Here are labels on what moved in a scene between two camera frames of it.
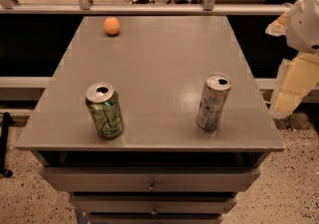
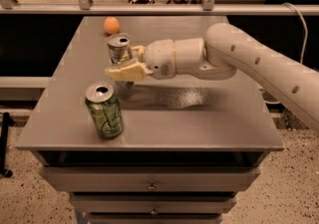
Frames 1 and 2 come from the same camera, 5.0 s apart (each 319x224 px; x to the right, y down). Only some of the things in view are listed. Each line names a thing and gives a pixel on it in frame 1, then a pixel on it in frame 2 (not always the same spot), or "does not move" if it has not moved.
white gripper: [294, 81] → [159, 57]
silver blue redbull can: [215, 93] → [120, 48]
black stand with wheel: [5, 122] does not move
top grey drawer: [151, 179] does not move
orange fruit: [112, 26] does not move
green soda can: [106, 110] does not move
